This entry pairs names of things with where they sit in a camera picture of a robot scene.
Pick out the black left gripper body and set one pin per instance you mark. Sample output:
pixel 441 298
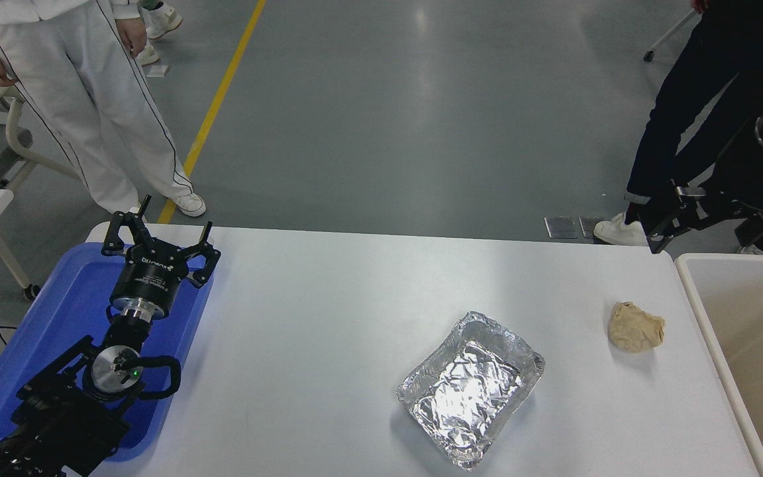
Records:
pixel 150 281

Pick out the silver foil tray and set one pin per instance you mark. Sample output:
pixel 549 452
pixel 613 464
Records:
pixel 467 391

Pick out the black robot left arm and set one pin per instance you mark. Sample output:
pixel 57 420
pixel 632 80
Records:
pixel 57 411

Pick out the metal floor plate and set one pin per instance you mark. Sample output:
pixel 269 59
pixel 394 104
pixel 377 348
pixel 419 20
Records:
pixel 588 225
pixel 561 228

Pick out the person's left hand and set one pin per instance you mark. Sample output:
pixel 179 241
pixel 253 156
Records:
pixel 133 34

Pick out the blue plastic tray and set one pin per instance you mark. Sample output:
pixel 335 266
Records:
pixel 70 311

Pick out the white paper scrap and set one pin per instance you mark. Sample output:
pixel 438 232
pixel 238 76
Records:
pixel 157 71

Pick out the crumpled tan paper ball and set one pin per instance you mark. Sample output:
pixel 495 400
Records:
pixel 634 328

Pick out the white wheeled office chair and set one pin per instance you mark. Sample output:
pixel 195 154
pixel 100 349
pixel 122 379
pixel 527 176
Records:
pixel 669 33

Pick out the large pale bin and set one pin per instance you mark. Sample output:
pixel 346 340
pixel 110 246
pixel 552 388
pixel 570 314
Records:
pixel 752 318

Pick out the white frame chair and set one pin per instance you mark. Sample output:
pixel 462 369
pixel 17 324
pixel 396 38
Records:
pixel 14 129

